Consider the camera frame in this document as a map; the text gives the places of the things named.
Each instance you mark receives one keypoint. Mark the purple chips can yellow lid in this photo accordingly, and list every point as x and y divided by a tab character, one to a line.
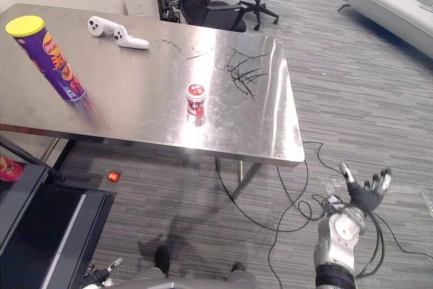
50	62

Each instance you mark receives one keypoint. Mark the red white gum bottle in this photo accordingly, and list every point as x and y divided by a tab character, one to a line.
195	100

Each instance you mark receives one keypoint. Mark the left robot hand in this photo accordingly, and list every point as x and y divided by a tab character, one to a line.
98	274

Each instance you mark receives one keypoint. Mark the dark grey shelf unit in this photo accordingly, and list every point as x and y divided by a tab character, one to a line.
44	224

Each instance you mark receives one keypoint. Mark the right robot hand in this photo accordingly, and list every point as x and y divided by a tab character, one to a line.
365	197

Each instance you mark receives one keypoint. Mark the light grey sofa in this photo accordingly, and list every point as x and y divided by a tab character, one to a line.
392	1

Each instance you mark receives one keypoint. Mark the white VR controller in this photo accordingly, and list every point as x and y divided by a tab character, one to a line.
98	25
129	40

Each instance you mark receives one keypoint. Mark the small red ball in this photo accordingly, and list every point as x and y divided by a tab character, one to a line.
114	176

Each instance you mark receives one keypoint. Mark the steel table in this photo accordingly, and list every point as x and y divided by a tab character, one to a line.
159	82

